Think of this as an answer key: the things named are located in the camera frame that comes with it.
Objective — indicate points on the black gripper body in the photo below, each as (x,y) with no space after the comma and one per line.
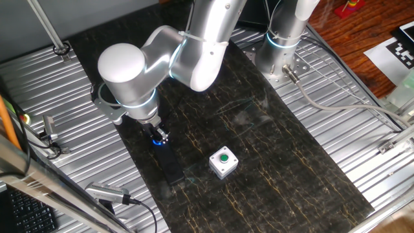
(150,128)

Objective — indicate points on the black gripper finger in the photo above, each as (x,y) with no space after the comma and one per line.
(156,137)
(165,137)

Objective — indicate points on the blue-lit speaker volume knob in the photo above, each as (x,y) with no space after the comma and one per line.
(157,143)

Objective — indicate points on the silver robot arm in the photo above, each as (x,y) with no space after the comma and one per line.
(123,68)

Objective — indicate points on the black soundbar speaker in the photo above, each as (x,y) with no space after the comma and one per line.
(169,165)

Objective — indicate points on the white green push-button box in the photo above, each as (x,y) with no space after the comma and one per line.
(223,163)

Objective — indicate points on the grey clamp tool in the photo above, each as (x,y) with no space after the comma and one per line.
(49,126)

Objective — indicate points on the black marble pattern mat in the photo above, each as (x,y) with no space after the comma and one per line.
(275,161)

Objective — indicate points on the red yellow emergency button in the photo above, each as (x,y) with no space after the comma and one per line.
(26,119)

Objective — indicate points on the orange pole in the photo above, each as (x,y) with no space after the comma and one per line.
(8,126)

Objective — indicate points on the black keyboard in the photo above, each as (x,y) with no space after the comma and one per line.
(29,215)

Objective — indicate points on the paper with black marker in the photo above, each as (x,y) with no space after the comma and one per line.
(385,63)

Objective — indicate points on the translucent plastic container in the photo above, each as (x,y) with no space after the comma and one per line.
(404,89)

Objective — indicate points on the white screen tablet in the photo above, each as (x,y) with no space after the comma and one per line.
(408,32)

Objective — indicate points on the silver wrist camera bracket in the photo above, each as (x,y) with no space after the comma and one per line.
(111,111)

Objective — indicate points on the silver ribbed depth camera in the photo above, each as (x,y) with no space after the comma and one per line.
(105,192)

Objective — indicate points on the aluminium frame bar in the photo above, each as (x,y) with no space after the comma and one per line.
(48,186)

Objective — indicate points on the aluminium camera pole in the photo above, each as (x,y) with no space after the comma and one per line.
(45,22)

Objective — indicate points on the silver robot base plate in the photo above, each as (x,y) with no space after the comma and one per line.
(299,69)

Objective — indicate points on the aluminium rail with bracket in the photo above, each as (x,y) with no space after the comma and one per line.
(398,140)

